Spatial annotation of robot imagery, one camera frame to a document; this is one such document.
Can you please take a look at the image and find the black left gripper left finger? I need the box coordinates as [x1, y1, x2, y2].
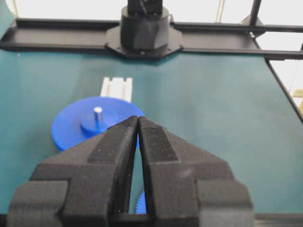
[7, 116, 138, 227]

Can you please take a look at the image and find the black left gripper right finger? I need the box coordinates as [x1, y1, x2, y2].
[138, 117, 254, 227]

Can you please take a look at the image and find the small blue gear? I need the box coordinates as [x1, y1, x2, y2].
[135, 191, 147, 215]

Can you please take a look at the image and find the large blue gear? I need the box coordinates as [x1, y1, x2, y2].
[52, 96, 144, 151]

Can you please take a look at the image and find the steel shaft in large gear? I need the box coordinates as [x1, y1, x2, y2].
[93, 106, 103, 122]

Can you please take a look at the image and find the silver aluminium extrusion rail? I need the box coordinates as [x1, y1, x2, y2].
[100, 77, 133, 102]

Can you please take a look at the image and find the black metal table frame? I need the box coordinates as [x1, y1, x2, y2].
[0, 0, 303, 227]

